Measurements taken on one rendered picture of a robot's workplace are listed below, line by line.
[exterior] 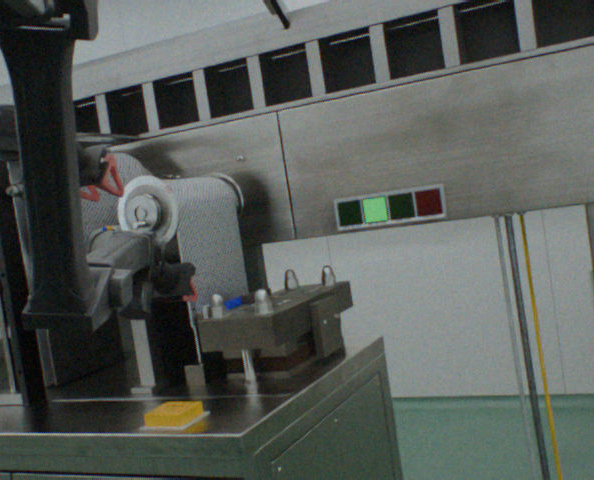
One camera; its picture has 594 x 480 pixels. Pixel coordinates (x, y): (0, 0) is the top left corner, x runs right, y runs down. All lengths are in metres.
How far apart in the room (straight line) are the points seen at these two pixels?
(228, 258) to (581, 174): 0.74
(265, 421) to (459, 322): 2.93
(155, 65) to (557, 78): 0.95
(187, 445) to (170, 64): 1.01
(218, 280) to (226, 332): 0.20
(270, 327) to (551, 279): 2.72
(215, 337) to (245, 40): 0.72
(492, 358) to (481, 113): 2.63
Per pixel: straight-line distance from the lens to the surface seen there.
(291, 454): 1.29
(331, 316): 1.55
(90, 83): 2.03
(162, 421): 1.24
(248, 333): 1.38
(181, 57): 1.87
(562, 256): 3.92
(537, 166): 1.55
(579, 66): 1.55
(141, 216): 1.49
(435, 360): 4.15
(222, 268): 1.60
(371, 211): 1.63
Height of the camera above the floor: 1.23
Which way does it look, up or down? 3 degrees down
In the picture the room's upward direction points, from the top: 9 degrees counter-clockwise
